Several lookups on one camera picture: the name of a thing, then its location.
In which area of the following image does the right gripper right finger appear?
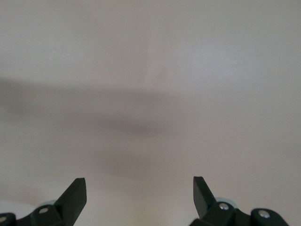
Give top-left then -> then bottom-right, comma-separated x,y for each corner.
191,176 -> 251,226

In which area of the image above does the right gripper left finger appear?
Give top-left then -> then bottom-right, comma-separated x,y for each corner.
16,178 -> 87,226

